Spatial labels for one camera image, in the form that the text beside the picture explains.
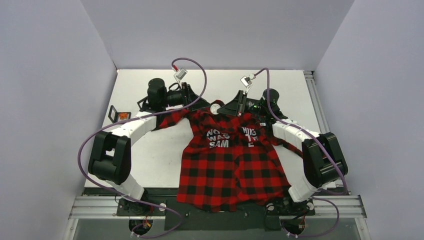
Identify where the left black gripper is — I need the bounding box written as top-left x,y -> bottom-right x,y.
161,82 -> 210,112

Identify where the round grey shirt badge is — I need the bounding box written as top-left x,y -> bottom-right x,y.
209,103 -> 221,115

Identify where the orange gold brooch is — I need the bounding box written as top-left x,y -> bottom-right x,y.
119,112 -> 129,121

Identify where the red black plaid shirt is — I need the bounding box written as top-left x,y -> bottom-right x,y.
159,108 -> 302,212

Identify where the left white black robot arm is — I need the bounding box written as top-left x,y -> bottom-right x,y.
88,78 -> 211,215

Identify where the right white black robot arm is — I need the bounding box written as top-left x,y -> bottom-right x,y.
210,88 -> 349,214

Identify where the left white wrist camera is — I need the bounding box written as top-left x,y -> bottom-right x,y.
174,68 -> 188,88

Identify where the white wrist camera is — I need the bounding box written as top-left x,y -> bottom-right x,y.
174,68 -> 188,88
240,75 -> 256,95

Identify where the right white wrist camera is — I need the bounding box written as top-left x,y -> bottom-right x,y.
240,75 -> 256,95

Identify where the black frame stand right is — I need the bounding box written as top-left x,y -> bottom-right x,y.
137,96 -> 151,113

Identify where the black frame stand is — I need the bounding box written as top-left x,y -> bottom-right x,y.
137,96 -> 151,113
107,105 -> 132,123

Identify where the black frame stand left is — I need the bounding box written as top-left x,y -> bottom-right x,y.
107,105 -> 132,123

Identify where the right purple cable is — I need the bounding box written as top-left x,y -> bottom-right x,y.
251,67 -> 349,239

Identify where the purple cable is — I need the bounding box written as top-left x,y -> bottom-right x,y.
251,67 -> 349,239
77,57 -> 208,239

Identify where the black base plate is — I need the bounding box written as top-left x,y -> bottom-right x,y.
116,188 -> 316,232

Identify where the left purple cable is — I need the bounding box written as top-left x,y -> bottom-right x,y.
77,57 -> 208,239

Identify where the aluminium front rail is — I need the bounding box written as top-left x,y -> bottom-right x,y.
69,195 -> 367,219

